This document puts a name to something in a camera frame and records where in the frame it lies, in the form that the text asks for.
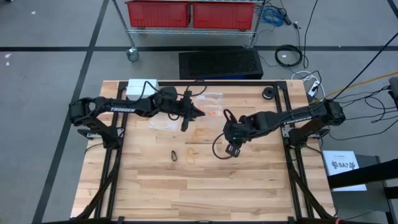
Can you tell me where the white SA7 paper sign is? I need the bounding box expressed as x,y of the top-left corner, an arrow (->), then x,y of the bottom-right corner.
322,150 -> 368,192

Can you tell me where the black aluminium table frame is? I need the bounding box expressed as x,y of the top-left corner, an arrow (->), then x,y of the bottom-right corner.
74,80 -> 335,224

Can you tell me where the long black cable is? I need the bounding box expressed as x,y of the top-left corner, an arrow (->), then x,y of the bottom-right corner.
328,39 -> 398,103

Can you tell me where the grey device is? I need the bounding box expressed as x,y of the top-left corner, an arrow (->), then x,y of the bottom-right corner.
388,77 -> 398,110

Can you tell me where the yellow rubber band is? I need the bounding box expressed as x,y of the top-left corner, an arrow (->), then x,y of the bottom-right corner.
185,147 -> 199,165
193,128 -> 208,141

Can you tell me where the thin black floor cable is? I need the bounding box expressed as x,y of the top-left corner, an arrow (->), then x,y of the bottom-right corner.
303,0 -> 320,69

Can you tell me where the swivel caster wheel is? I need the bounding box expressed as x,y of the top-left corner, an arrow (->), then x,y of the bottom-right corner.
126,46 -> 140,63

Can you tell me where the black metal beam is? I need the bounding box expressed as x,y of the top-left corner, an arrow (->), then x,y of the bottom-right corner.
326,159 -> 398,190

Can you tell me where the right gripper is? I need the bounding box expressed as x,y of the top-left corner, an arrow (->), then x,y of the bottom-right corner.
223,115 -> 252,158

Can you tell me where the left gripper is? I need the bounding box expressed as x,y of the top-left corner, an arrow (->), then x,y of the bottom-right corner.
161,90 -> 205,132

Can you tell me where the blue cable coil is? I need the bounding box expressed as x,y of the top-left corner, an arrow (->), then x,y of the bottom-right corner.
261,6 -> 285,27

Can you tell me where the black cable coil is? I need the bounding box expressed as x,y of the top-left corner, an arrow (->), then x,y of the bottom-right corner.
274,44 -> 304,68

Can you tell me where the red plastic bin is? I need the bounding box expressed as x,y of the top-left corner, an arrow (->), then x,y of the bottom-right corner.
124,0 -> 191,28
192,1 -> 256,31

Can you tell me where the white power strip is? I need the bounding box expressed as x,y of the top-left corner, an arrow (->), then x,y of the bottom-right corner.
307,80 -> 321,98

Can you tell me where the chrome wire shelving cart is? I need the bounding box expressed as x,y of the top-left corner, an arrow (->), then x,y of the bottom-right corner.
111,0 -> 267,50

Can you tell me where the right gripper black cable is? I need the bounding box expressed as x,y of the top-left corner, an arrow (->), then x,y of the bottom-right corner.
212,133 -> 233,161

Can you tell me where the orange cable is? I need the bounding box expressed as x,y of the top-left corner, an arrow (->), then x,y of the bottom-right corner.
312,70 -> 398,103

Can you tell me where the white cable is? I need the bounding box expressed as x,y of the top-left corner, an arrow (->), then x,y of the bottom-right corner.
290,70 -> 326,99

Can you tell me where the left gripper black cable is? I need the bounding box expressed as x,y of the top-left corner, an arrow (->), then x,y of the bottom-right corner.
136,80 -> 208,122

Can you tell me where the grey side cabinet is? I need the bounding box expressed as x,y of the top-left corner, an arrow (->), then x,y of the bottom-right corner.
328,154 -> 391,224

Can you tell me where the black power adapter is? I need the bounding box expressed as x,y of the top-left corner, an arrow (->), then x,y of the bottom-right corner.
279,7 -> 293,26

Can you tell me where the white cardboard box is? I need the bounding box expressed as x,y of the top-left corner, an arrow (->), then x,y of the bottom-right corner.
125,78 -> 160,102

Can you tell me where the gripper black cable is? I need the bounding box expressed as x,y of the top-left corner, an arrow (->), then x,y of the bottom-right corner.
136,80 -> 208,122
212,133 -> 233,161

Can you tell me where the small round spool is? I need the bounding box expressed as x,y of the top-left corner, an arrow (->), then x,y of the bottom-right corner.
262,86 -> 275,101

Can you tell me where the black perforated computer case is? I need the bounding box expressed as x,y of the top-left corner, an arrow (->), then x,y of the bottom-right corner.
178,49 -> 264,80

